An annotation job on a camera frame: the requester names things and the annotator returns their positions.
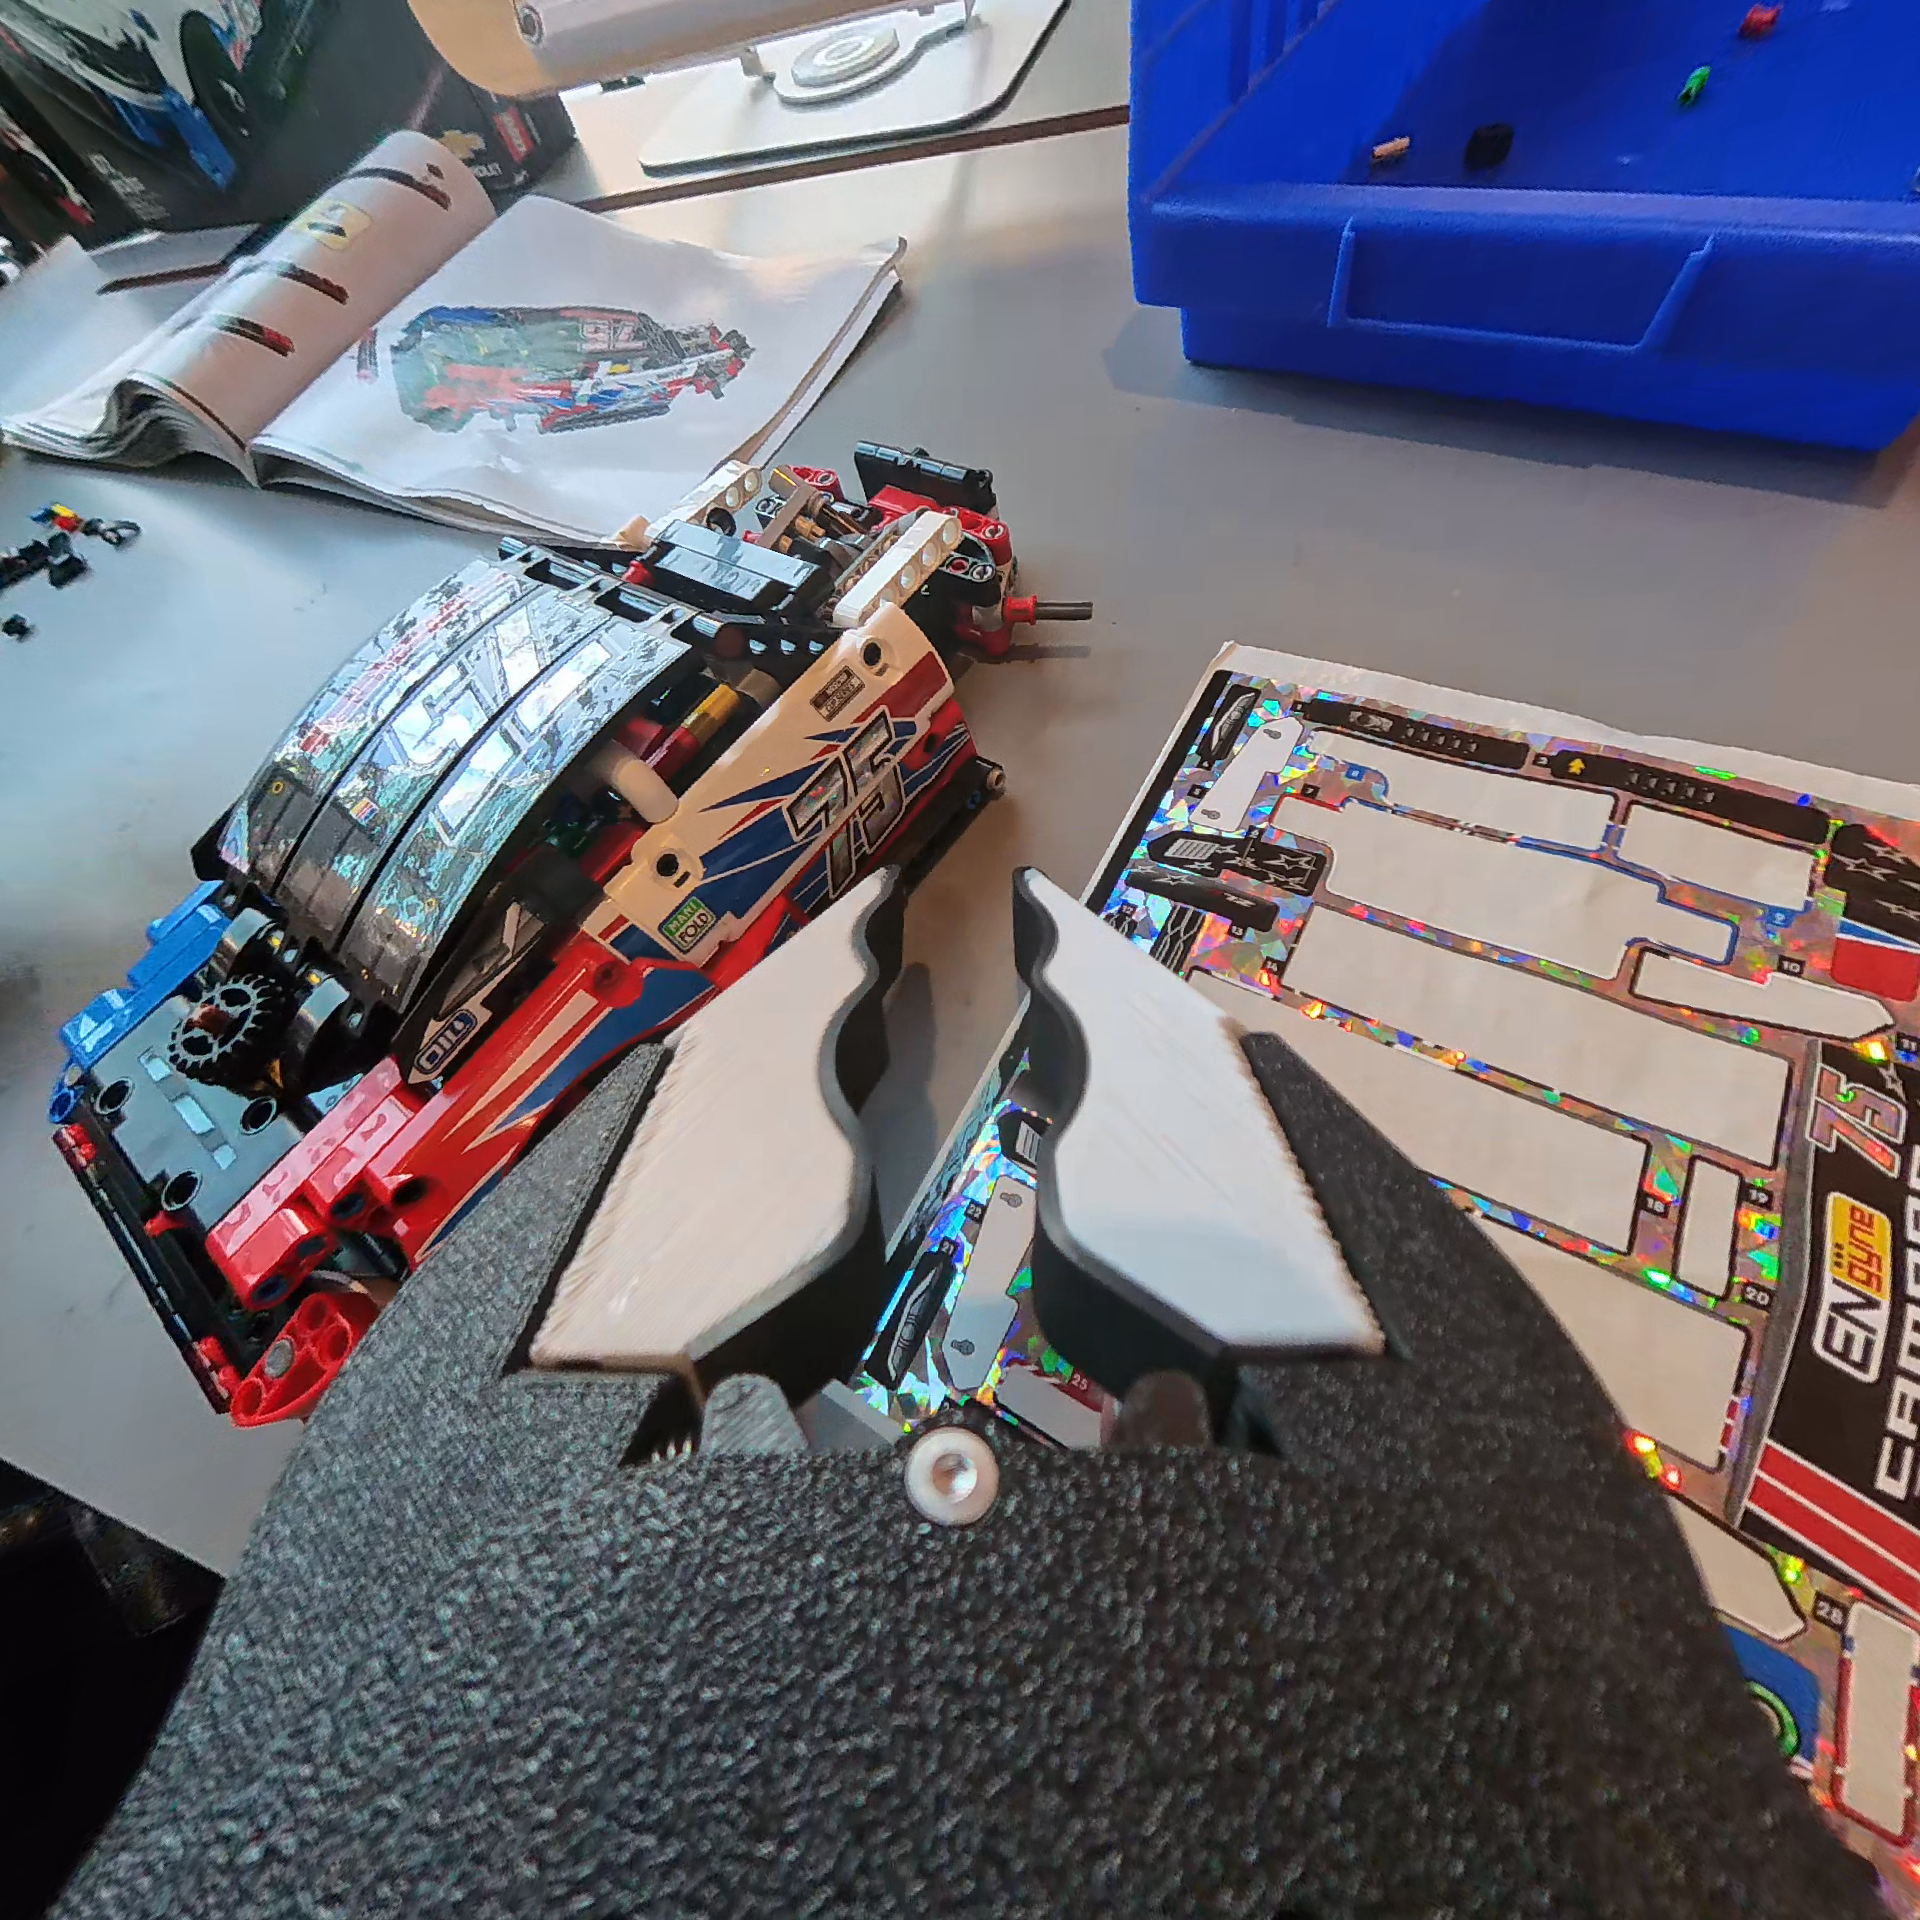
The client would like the instruction booklet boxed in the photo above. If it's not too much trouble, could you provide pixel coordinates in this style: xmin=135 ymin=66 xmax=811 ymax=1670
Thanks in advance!
xmin=0 ymin=129 xmax=910 ymax=545

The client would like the blue plastic bin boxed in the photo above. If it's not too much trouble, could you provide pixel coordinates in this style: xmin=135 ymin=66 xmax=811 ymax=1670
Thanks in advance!
xmin=1124 ymin=0 xmax=1920 ymax=452

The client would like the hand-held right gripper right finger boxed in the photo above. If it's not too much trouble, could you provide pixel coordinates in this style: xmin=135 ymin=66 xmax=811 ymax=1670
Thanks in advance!
xmin=1013 ymin=866 xmax=1390 ymax=1412

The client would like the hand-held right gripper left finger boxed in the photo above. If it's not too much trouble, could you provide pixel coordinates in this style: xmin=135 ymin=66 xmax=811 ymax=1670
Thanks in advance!
xmin=527 ymin=864 xmax=904 ymax=1404

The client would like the black toy set box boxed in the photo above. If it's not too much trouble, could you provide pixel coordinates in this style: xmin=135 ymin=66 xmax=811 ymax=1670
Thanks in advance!
xmin=0 ymin=0 xmax=577 ymax=249

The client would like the red blue black brick car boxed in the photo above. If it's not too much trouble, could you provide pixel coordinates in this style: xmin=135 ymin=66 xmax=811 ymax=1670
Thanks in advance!
xmin=48 ymin=440 xmax=1094 ymax=1427

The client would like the holographic sticker sheet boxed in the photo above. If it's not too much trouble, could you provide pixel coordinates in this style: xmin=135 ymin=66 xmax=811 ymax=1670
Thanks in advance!
xmin=839 ymin=644 xmax=1920 ymax=1920

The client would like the grey desk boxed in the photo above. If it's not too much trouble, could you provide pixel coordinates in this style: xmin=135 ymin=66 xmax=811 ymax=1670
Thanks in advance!
xmin=0 ymin=89 xmax=1920 ymax=1578

